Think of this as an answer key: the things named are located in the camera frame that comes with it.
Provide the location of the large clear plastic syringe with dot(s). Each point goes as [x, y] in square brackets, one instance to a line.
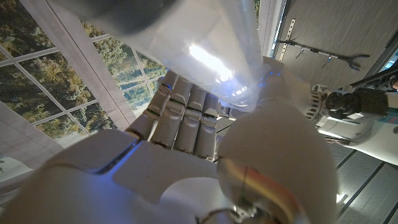
[192, 40]

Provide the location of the perforated metal wall strip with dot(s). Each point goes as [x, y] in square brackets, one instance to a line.
[287, 39]

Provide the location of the black forked wall bracket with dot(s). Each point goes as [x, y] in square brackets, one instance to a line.
[347, 59]

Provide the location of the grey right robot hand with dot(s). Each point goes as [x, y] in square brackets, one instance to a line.
[174, 161]

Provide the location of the printed window backdrop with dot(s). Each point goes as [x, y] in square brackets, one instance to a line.
[46, 81]

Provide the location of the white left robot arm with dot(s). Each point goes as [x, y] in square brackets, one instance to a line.
[373, 140]

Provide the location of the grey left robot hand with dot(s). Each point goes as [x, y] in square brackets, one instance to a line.
[314, 102]

